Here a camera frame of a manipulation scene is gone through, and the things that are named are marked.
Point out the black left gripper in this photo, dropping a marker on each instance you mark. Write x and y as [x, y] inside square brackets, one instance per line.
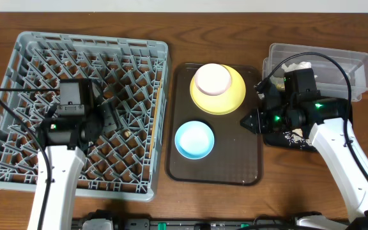
[108, 114]

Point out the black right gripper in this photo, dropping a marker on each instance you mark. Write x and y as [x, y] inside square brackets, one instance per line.
[264, 119]

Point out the colourful snack wrapper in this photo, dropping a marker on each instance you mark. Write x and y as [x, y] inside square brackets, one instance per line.
[279, 83]

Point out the white paper napkin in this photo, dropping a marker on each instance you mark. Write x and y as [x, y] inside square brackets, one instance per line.
[294, 66]

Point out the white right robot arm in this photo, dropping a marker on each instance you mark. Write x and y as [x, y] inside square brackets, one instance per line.
[326, 126]

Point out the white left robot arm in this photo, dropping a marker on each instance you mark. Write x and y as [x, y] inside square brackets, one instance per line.
[65, 134]

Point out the grey dishwasher rack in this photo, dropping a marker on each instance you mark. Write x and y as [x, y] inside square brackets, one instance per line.
[129, 72]

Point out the black waste tray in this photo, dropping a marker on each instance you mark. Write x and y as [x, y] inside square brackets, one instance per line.
[305, 115]

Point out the small food scrap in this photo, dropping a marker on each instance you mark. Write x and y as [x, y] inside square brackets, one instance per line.
[127, 133]

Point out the yellow plate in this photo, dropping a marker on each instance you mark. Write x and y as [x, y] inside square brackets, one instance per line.
[226, 102]

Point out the dark brown serving tray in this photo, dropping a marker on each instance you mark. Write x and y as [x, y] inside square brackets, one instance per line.
[236, 158]

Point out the leftover rice food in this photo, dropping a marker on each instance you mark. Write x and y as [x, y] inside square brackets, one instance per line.
[296, 140]

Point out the light blue bowl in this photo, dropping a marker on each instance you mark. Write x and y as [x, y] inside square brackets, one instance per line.
[194, 140]

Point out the wooden chopstick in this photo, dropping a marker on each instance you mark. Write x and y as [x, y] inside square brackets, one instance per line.
[154, 120]

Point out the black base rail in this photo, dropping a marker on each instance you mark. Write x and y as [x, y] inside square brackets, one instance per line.
[104, 219]

